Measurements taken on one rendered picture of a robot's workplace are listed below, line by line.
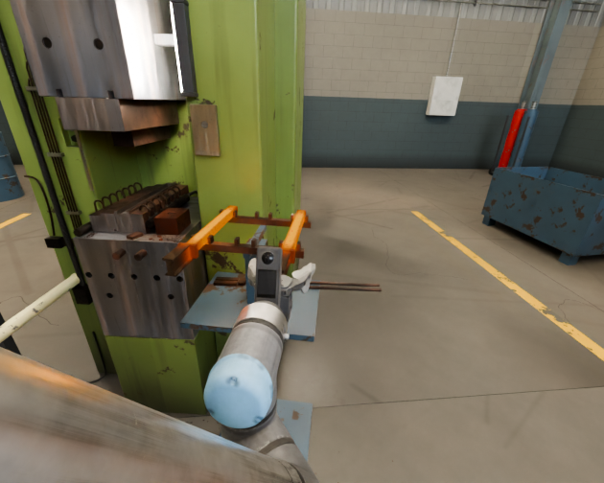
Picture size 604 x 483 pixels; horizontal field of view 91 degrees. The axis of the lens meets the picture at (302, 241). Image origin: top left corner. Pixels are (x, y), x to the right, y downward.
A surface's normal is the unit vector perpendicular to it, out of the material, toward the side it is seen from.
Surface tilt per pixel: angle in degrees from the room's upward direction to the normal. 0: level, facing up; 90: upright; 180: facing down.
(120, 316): 90
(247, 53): 90
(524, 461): 0
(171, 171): 90
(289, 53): 90
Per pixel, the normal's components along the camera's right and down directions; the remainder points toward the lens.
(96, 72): -0.04, 0.42
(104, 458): 0.91, -0.26
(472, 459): 0.03, -0.91
